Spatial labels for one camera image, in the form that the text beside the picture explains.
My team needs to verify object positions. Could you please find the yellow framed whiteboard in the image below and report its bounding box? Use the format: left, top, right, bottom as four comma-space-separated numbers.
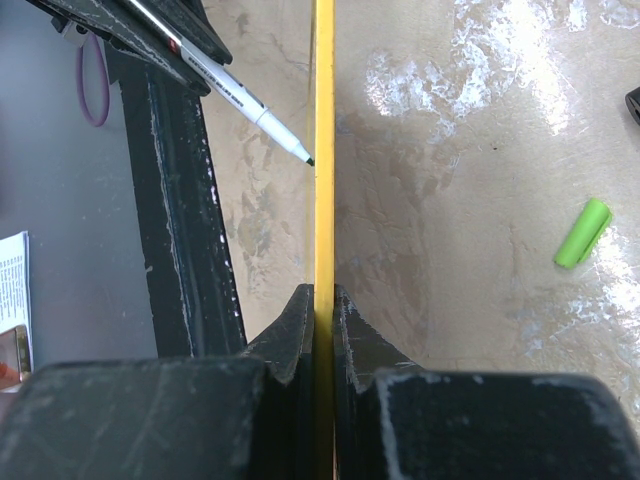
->
307, 1, 336, 479

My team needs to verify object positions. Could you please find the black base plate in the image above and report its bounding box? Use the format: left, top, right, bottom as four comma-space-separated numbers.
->
106, 47, 247, 357

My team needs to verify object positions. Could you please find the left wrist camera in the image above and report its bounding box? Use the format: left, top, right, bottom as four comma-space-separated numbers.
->
61, 21, 89, 48

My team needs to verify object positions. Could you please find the black microphone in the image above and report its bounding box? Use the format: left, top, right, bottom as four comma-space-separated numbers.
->
625, 87, 640, 125

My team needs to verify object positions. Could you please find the printed paper sheet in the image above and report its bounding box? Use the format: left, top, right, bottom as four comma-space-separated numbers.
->
1, 231, 33, 374

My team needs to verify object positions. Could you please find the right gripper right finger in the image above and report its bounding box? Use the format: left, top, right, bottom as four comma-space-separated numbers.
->
333, 288, 639, 479

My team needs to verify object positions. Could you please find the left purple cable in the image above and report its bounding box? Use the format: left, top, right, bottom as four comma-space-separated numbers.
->
75, 32, 111, 127

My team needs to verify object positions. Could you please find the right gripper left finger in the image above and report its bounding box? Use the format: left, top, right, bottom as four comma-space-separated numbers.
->
1, 284, 314, 479

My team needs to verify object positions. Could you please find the green whiteboard marker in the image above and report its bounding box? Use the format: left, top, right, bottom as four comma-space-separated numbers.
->
119, 0, 316, 166

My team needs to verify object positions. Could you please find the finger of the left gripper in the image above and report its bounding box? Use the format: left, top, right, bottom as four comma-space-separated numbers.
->
124, 1, 233, 65
32, 1, 211, 96

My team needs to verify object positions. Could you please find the green marker cap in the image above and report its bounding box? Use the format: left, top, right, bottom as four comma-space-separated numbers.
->
554, 198, 613, 270

